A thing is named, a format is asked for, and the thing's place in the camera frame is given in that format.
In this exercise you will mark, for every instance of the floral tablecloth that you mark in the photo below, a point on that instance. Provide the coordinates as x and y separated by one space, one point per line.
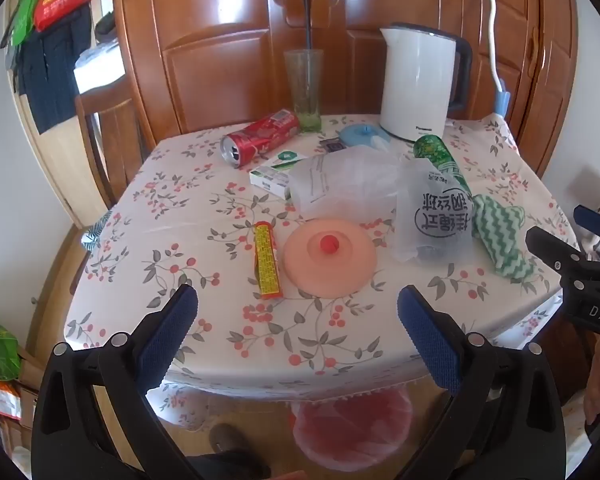
180 200

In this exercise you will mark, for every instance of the white pole with blue clips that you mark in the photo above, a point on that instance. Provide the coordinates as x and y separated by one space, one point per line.
491 35

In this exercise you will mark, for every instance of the pink silicone lid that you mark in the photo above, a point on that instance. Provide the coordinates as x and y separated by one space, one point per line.
330 265

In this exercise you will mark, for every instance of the orange yellow snack packet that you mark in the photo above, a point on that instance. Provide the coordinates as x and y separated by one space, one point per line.
266 260

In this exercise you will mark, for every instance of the green drinking glass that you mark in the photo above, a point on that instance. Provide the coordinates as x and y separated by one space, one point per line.
305 100

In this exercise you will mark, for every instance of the green hanging bag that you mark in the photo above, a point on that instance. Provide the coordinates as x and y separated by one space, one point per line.
25 15

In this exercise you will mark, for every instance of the wooden chair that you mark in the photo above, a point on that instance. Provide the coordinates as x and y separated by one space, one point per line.
115 130

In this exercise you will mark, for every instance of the purple printed tube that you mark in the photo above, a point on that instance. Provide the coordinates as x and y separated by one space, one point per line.
334 145

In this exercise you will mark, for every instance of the teal patterned cloth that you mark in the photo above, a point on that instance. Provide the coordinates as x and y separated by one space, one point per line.
96 232

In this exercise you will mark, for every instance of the white green striped box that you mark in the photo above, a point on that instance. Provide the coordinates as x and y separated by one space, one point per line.
275 172

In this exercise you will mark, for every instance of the green white zigzag cloth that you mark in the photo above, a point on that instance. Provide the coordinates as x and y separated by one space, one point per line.
500 240

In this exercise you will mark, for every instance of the white electric kettle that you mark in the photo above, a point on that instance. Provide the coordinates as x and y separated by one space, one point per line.
415 85

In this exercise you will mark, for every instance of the clear plastic bag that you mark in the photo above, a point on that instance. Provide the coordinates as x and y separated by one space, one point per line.
345 180

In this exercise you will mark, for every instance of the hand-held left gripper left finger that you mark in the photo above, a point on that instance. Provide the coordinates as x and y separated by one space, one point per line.
172 335

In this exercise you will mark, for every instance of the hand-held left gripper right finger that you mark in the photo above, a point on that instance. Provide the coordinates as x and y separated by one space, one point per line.
430 340

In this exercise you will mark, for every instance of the red bin with pink bag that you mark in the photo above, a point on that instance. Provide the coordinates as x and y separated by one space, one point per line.
350 425

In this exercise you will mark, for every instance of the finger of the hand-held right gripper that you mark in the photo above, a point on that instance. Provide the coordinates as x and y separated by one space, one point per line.
592 217
555 255

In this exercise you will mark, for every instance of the black stick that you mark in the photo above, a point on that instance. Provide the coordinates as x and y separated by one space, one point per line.
307 10

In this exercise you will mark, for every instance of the wooden wardrobe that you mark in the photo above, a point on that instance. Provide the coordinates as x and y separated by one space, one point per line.
220 35

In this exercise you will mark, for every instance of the blue silicone lid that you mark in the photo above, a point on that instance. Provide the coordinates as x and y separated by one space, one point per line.
360 135

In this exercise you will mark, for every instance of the green bottle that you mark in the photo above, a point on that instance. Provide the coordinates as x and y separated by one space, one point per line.
435 150

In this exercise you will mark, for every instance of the red soda can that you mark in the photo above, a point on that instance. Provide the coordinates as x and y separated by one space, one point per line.
260 135

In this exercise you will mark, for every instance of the dark hanging clothes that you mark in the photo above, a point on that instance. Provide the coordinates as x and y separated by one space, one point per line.
55 75

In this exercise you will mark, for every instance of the white printed packaging bag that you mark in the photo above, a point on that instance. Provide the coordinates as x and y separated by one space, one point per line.
430 210

